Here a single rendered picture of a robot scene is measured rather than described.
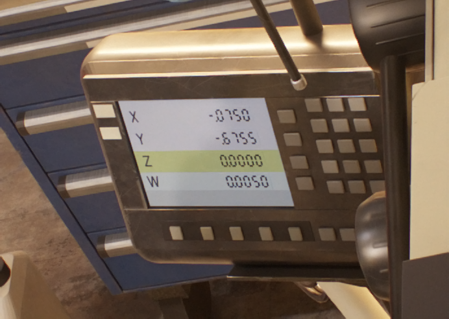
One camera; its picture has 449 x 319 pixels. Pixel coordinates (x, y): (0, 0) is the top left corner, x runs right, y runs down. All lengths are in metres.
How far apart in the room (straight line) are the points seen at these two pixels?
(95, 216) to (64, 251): 0.49
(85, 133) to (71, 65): 0.14
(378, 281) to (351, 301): 1.00
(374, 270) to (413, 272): 0.28
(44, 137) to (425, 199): 2.29
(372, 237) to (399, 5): 0.14
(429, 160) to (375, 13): 0.20
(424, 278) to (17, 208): 3.06
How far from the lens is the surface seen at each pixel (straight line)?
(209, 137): 2.27
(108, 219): 3.60
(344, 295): 2.45
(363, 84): 2.17
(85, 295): 4.00
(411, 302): 1.16
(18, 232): 4.16
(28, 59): 3.33
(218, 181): 2.30
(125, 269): 3.68
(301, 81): 1.60
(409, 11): 1.40
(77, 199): 3.57
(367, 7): 1.41
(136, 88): 2.28
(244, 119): 2.24
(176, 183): 2.32
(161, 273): 3.68
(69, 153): 3.50
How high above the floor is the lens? 2.74
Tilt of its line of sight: 42 degrees down
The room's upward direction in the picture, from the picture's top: 30 degrees counter-clockwise
